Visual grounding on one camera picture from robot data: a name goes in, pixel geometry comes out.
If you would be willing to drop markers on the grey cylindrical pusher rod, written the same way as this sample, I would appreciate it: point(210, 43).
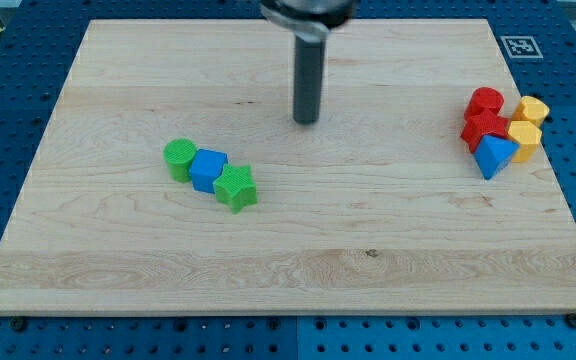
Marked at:
point(309, 61)

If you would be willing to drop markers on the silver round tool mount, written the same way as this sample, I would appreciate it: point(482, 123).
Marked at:
point(310, 20)

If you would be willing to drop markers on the yellow heart block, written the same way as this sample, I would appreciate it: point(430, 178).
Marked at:
point(531, 109)

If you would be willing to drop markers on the blue cube block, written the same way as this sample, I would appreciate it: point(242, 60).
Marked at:
point(206, 167)

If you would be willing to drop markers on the green star block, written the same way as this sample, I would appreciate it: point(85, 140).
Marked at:
point(235, 187)

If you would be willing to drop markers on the green cylinder block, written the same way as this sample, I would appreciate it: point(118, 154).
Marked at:
point(179, 155)

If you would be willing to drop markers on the red cylinder block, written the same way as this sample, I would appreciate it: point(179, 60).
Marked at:
point(484, 98)

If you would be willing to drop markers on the light wooden board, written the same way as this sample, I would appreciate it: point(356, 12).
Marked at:
point(376, 209)

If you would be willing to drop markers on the red star block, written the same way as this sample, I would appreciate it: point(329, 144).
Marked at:
point(483, 124)

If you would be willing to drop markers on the blue triangle block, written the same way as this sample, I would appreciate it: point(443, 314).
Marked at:
point(493, 154)

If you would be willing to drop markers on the white fiducial marker tag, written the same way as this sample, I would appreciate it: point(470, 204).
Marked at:
point(521, 47)

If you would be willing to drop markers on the yellow hexagon block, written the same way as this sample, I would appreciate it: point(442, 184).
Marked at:
point(528, 136)

